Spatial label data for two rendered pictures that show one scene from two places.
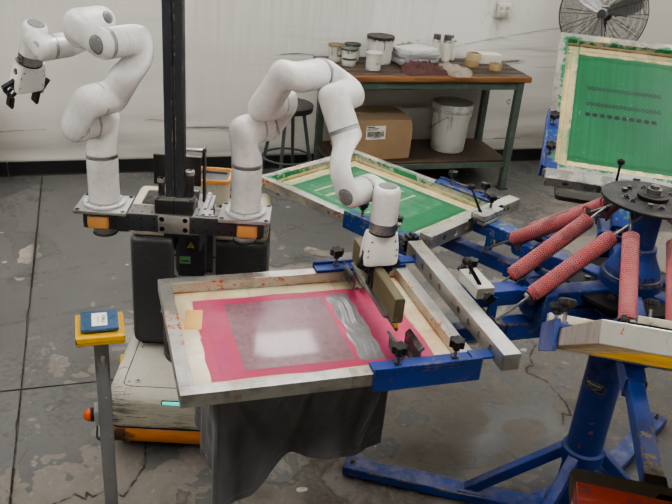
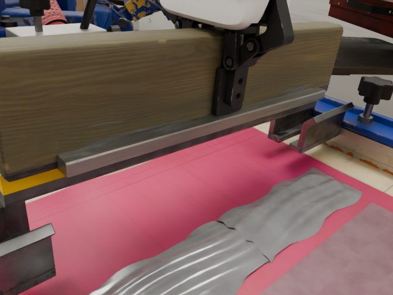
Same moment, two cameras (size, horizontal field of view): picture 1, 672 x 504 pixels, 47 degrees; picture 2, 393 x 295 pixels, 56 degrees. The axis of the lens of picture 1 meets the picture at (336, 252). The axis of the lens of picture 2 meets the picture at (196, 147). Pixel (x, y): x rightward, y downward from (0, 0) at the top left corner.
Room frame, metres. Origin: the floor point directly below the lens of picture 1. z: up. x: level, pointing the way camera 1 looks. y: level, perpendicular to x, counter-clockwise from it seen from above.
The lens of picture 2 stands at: (2.09, 0.15, 1.20)
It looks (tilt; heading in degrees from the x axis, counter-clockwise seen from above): 28 degrees down; 244
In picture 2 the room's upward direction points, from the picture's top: 5 degrees clockwise
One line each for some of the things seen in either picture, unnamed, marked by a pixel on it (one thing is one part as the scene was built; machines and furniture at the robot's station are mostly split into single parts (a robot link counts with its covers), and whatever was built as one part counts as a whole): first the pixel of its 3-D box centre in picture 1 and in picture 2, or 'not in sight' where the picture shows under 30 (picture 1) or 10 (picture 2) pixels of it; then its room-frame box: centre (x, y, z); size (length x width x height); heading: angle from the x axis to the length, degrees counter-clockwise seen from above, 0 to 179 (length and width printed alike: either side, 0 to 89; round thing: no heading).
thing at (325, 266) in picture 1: (359, 271); not in sight; (2.23, -0.08, 0.98); 0.30 x 0.05 x 0.07; 109
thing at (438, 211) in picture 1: (408, 185); not in sight; (2.82, -0.26, 1.05); 1.08 x 0.61 x 0.23; 49
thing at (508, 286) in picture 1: (490, 294); not in sight; (2.07, -0.47, 1.02); 0.17 x 0.06 x 0.05; 109
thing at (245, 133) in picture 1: (249, 139); not in sight; (2.26, 0.29, 1.37); 0.13 x 0.10 x 0.16; 144
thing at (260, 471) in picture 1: (303, 438); not in sight; (1.67, 0.04, 0.74); 0.46 x 0.04 x 0.42; 109
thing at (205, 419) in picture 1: (205, 403); not in sight; (1.79, 0.33, 0.74); 0.45 x 0.03 x 0.43; 19
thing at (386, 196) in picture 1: (376, 197); not in sight; (1.98, -0.10, 1.33); 0.15 x 0.10 x 0.11; 54
